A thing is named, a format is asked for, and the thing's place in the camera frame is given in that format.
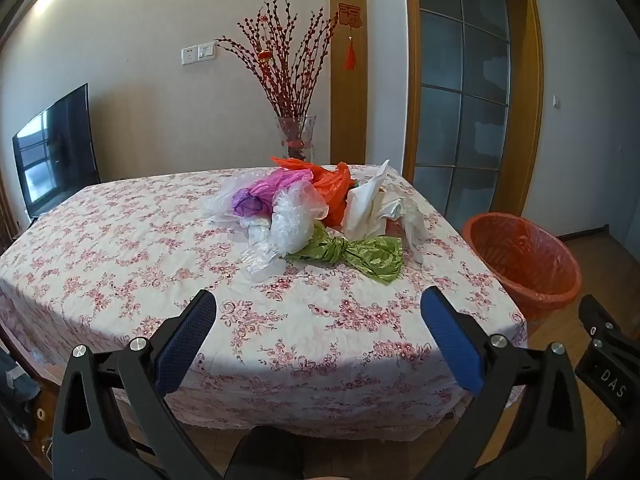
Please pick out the frosted glass door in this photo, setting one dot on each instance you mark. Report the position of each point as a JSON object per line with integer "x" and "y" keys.
{"x": 460, "y": 110}

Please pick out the wooden wall panel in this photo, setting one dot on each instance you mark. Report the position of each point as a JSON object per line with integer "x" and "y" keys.
{"x": 348, "y": 100}

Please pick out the white wall outlet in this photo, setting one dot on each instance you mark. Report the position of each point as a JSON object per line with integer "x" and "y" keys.
{"x": 189, "y": 55}

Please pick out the floral tablecloth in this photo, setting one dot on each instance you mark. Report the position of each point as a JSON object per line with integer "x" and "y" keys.
{"x": 150, "y": 240}

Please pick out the thin clear plastic bag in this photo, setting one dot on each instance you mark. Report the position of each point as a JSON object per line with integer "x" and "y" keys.
{"x": 222, "y": 205}

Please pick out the black flat television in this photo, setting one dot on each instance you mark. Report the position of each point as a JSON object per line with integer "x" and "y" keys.
{"x": 55, "y": 152}

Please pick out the small red lantern ornament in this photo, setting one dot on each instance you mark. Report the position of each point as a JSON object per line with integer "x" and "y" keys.
{"x": 265, "y": 56}

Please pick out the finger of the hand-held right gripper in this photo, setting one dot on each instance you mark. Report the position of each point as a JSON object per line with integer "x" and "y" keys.
{"x": 597, "y": 317}

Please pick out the white translucent plastic bag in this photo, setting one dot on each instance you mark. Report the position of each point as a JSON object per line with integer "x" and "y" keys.
{"x": 295, "y": 215}

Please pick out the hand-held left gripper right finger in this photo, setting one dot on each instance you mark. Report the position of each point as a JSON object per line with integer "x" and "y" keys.
{"x": 447, "y": 332}

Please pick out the orange plastic waste basket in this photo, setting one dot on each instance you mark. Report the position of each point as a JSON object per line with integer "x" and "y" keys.
{"x": 520, "y": 270}

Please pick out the white double wall switch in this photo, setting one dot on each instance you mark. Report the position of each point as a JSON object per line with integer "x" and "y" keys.
{"x": 205, "y": 51}

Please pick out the green knotted plastic bag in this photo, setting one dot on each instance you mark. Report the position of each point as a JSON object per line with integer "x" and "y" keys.
{"x": 370, "y": 255}

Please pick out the small orange plastic bag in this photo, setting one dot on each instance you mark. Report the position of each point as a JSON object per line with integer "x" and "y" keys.
{"x": 295, "y": 166}

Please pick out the printed clear plastic bag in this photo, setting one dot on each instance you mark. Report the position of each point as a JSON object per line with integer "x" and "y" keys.
{"x": 260, "y": 255}

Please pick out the wooden door frame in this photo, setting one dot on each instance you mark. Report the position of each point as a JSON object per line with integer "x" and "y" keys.
{"x": 525, "y": 110}

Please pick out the grey cloth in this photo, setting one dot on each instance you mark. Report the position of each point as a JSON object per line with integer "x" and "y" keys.
{"x": 17, "y": 395}

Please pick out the person's dark trouser leg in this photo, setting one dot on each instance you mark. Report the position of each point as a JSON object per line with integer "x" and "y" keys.
{"x": 265, "y": 452}

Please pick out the pink plastic bag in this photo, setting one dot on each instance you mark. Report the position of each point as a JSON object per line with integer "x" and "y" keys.
{"x": 272, "y": 187}

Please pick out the red tassel wall ornament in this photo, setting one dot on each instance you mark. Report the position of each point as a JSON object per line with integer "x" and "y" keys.
{"x": 350, "y": 15}

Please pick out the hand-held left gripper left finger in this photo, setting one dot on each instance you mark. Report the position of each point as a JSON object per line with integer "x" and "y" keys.
{"x": 192, "y": 330}

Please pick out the white tissue paper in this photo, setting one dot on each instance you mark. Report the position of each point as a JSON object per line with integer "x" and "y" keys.
{"x": 362, "y": 210}

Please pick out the purple plastic bag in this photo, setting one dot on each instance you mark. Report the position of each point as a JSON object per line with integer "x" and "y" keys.
{"x": 250, "y": 202}

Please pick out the glass vase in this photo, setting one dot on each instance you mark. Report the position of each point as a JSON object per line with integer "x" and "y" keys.
{"x": 296, "y": 142}

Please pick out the large orange plastic bag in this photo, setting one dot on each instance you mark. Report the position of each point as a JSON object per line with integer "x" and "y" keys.
{"x": 335, "y": 195}

